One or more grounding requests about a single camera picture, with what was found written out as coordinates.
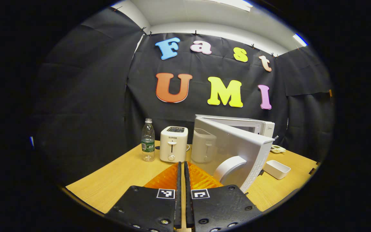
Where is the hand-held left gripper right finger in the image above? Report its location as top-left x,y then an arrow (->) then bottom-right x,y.
184,161 -> 263,232

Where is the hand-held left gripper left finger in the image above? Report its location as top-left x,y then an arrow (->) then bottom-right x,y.
105,161 -> 182,232

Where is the white microwave oven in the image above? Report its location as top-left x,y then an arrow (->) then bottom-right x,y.
194,114 -> 275,194

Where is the white toaster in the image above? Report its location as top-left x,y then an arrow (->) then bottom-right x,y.
159,126 -> 189,163

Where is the white rectangular dish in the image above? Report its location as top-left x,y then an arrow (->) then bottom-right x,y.
264,160 -> 291,180

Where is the black backdrop cloth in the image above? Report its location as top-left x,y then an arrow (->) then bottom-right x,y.
33,6 -> 336,184

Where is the small ceiling light panel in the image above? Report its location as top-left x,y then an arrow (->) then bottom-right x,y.
293,33 -> 309,47

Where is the long ceiling light panel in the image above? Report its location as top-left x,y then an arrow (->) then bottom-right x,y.
205,0 -> 253,12

